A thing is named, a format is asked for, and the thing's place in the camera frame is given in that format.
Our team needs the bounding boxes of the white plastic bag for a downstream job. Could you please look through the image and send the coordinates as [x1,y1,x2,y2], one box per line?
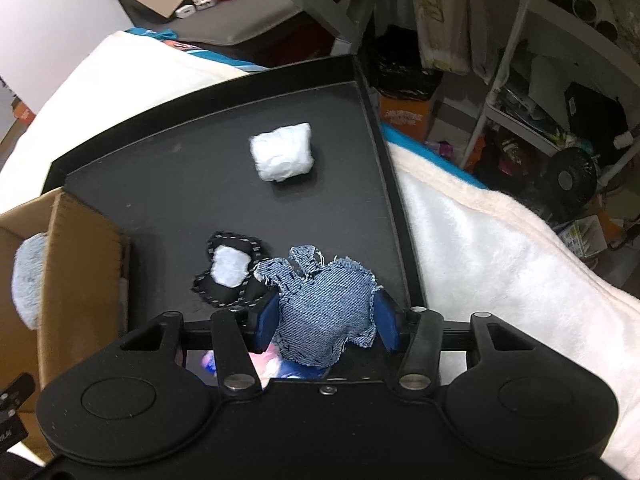
[249,122,315,183]
[409,0,490,75]

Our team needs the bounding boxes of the white metal shelf rack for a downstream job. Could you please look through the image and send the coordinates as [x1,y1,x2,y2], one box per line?
[460,0,640,201]

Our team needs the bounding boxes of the black trash bag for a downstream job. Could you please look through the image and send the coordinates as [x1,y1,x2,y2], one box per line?
[374,35,444,102]

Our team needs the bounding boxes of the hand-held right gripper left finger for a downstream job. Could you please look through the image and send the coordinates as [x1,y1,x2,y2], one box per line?
[120,291,282,402]

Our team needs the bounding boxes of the black stitched fabric patch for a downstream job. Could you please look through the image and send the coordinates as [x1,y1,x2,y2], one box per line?
[192,230,273,308]

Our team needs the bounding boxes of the green and white carton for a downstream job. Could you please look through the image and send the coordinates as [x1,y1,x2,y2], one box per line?
[556,215,609,259]

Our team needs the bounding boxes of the purple tissue pack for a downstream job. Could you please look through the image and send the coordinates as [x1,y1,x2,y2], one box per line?
[200,342,328,382]

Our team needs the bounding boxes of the small orange box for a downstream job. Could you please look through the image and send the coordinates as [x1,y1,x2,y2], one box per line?
[9,99,37,127]

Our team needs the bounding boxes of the grey desk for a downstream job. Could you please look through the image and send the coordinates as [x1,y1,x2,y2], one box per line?
[175,0,386,57]

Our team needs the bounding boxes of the cardboard box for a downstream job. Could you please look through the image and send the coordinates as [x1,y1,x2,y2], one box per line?
[0,187,132,461]

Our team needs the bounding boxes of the black plastic tray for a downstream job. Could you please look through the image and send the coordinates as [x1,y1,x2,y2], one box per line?
[40,52,428,386]

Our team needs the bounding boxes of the black box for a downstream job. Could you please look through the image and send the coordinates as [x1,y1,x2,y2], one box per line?
[564,81,629,167]

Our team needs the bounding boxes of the small black fan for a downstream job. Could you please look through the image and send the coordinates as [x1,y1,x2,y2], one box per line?
[544,147,599,207]

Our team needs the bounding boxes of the cyan striped cloth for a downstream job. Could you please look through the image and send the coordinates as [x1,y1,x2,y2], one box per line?
[124,27,263,72]

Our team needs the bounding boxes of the denim fabric patch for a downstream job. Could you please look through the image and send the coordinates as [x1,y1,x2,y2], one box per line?
[254,244,383,368]

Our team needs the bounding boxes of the orange printed carton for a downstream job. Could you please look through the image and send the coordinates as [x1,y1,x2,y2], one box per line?
[379,91,434,142]

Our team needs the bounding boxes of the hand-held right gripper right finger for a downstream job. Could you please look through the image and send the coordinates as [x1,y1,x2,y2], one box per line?
[374,290,539,402]

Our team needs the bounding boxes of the teal towel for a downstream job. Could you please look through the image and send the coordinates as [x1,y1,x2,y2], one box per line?
[382,124,483,183]

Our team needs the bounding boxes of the blue fluffy plush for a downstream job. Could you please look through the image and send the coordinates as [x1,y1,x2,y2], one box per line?
[12,232,51,331]

